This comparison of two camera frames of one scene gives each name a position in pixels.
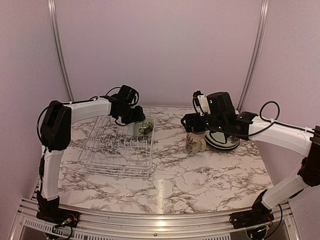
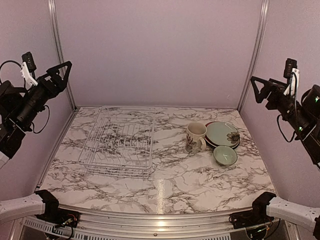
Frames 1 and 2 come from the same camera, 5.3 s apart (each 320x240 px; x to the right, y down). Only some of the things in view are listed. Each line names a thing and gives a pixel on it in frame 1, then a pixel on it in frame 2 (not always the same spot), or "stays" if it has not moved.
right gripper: [189, 118] -> [277, 87]
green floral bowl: [144, 128] -> [225, 155]
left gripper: [138, 116] -> [53, 90]
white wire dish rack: [112, 148] stays
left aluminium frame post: [61, 49] stays
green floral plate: [219, 139] stays
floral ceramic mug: [195, 143] stays
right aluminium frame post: [264, 8] stays
